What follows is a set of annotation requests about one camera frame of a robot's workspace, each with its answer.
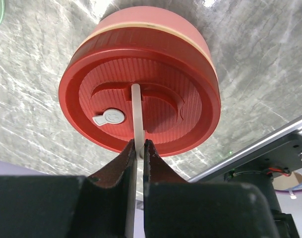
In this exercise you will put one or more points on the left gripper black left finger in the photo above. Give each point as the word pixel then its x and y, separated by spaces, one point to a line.
pixel 101 205

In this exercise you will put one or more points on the red round lid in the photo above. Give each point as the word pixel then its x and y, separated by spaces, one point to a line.
pixel 124 81

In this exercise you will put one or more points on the cream inner bowl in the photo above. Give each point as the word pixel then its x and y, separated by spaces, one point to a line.
pixel 154 18

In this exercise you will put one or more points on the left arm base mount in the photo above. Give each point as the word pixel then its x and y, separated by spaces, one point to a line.
pixel 280 158

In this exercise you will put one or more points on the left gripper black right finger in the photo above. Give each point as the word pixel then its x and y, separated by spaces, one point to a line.
pixel 175 208

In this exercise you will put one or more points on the aluminium rail frame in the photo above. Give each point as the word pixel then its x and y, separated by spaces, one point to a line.
pixel 241 157

